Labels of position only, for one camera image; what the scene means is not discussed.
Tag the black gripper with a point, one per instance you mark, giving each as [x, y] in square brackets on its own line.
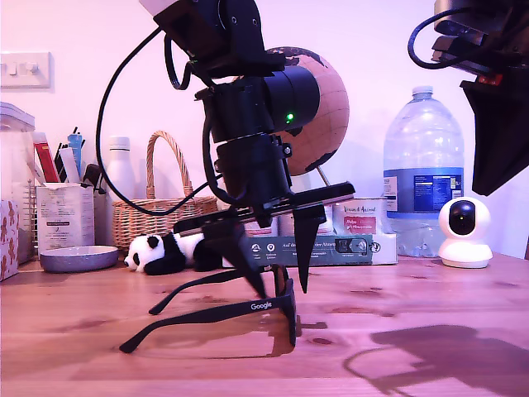
[252, 178]

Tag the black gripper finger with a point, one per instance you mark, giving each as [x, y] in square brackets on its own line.
[500, 144]

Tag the black Google sunglasses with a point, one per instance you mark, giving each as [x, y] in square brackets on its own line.
[287, 306]

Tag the large clear water bottle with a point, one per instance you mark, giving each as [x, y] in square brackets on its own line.
[421, 136]

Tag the printed cardboard tray box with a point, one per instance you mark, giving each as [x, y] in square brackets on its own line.
[351, 248]

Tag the tin with red label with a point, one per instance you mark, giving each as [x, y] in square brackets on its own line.
[359, 219]

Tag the panda plush toy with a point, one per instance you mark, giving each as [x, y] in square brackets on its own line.
[144, 252]

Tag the brown cork globe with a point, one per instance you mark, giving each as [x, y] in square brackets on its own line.
[330, 107]

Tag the white bottle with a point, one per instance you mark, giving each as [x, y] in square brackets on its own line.
[120, 173]

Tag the black clip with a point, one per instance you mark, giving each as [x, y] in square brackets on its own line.
[93, 173]

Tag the grey bowl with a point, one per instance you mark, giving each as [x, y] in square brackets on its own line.
[78, 258]

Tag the white printed carton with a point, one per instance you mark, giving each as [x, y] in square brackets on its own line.
[62, 215]

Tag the blue white packet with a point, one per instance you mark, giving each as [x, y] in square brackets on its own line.
[76, 144]

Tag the red white tube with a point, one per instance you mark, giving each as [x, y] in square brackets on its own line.
[46, 161]

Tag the gingerbread print box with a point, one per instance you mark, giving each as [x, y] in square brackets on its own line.
[8, 240]

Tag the clear plastic storage container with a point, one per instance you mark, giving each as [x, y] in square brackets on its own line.
[16, 120]

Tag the small white round camera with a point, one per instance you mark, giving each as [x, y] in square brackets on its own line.
[463, 248]

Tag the white wall light switch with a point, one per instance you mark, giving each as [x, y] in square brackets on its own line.
[25, 70]

